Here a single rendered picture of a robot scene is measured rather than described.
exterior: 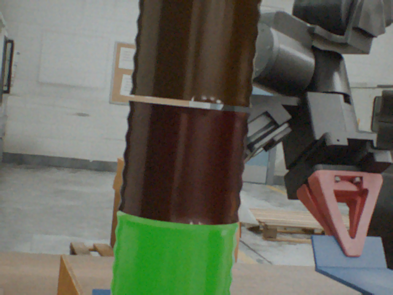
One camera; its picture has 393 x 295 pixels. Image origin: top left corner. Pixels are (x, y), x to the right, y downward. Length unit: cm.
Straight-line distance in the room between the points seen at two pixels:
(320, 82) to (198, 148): 53
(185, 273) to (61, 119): 1101
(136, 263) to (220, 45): 7
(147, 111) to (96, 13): 1108
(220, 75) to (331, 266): 49
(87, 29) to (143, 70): 1105
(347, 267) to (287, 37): 22
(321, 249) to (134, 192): 48
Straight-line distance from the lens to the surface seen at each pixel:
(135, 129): 23
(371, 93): 1137
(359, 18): 75
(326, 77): 75
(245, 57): 23
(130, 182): 23
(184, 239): 22
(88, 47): 1126
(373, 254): 72
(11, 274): 93
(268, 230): 672
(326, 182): 70
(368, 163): 71
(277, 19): 71
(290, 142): 75
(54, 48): 1123
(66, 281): 67
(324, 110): 72
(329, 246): 70
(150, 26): 23
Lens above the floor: 112
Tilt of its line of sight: 3 degrees down
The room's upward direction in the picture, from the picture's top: 6 degrees clockwise
